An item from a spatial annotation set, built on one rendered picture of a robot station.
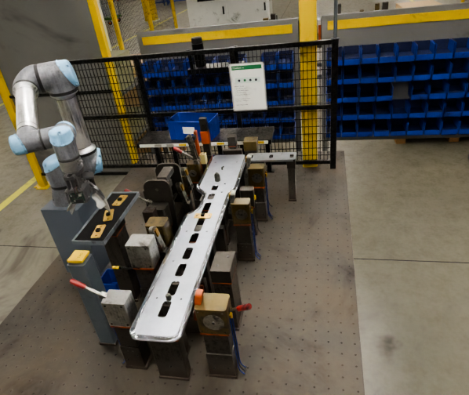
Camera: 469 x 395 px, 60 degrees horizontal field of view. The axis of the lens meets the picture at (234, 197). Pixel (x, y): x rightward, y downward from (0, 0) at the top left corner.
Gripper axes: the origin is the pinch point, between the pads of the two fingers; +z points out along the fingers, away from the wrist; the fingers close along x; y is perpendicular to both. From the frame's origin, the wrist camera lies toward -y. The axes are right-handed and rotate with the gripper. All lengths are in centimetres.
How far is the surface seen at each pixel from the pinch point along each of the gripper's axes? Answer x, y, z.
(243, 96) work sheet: 58, -128, 1
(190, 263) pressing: 35.0, 4.5, 25.3
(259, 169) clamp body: 65, -64, 21
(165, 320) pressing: 30, 33, 25
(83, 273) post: -1.6, 18.1, 15.1
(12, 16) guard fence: -146, -259, -51
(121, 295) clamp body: 14.2, 26.4, 19.3
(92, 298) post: -1.8, 18.1, 27.7
